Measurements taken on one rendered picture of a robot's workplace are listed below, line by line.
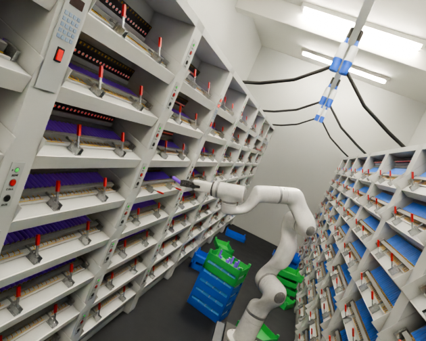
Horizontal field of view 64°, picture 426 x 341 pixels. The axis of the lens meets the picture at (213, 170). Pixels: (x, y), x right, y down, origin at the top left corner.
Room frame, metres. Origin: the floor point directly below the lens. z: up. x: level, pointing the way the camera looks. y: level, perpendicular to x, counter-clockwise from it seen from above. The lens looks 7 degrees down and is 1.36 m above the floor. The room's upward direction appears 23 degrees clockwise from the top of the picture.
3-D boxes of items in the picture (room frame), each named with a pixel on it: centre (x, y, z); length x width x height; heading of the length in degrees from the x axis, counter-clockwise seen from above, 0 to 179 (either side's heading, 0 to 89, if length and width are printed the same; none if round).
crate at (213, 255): (2.61, -0.40, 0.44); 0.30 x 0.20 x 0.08; 64
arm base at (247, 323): (1.82, -0.54, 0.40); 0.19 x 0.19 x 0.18
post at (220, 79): (2.19, 0.23, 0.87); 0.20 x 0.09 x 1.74; 77
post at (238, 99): (2.88, 0.07, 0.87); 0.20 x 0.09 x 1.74; 77
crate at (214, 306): (2.61, -0.40, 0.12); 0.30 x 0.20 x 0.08; 64
